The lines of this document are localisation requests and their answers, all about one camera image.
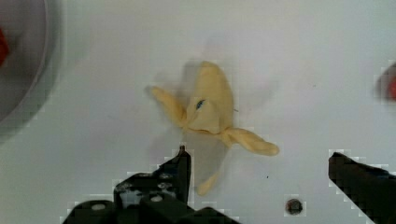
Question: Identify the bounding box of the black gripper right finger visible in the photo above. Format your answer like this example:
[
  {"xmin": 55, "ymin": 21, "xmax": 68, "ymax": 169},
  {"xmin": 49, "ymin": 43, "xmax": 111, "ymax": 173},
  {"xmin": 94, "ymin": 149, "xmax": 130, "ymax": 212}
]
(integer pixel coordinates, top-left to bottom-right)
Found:
[{"xmin": 328, "ymin": 152, "xmax": 396, "ymax": 224}]

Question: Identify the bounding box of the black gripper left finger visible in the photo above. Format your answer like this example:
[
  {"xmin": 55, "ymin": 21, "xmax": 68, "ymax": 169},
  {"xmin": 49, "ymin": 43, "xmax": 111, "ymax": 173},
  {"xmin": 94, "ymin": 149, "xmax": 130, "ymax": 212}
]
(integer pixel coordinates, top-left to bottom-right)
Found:
[{"xmin": 62, "ymin": 146, "xmax": 240, "ymax": 224}]

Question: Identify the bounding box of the yellow peeled toy banana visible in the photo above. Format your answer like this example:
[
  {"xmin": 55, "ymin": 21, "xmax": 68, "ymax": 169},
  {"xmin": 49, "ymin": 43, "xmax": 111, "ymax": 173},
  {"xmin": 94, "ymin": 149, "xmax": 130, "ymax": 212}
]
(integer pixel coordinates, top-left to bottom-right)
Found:
[{"xmin": 150, "ymin": 61, "xmax": 279, "ymax": 196}]

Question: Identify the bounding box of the red toy strawberry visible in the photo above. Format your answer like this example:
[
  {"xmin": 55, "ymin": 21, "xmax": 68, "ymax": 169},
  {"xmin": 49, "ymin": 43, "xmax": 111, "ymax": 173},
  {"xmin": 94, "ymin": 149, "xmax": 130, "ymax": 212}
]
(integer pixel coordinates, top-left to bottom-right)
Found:
[{"xmin": 375, "ymin": 63, "xmax": 396, "ymax": 102}]

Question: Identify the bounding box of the grey round plate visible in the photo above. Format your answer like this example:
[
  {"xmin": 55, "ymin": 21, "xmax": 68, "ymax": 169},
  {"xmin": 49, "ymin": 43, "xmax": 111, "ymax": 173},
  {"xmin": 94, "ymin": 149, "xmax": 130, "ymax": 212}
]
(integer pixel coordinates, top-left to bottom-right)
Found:
[{"xmin": 1, "ymin": 0, "xmax": 62, "ymax": 141}]

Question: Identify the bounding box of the red ketchup bottle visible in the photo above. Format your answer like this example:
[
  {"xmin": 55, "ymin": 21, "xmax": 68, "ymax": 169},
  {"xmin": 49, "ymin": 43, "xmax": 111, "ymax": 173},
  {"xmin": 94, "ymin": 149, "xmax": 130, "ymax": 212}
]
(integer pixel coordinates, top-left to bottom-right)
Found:
[{"xmin": 0, "ymin": 29, "xmax": 9, "ymax": 65}]

